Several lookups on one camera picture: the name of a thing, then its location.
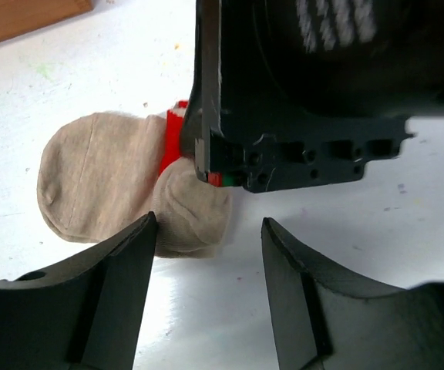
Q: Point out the wooden compartment organizer tray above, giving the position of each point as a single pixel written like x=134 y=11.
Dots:
x=18 y=17

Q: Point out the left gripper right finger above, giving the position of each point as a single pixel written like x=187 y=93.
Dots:
x=325 y=316

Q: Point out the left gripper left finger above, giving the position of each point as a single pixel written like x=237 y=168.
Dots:
x=83 y=312

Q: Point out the beige red sock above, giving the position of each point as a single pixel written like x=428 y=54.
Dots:
x=101 y=172

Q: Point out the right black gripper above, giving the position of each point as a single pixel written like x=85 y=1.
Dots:
x=295 y=94

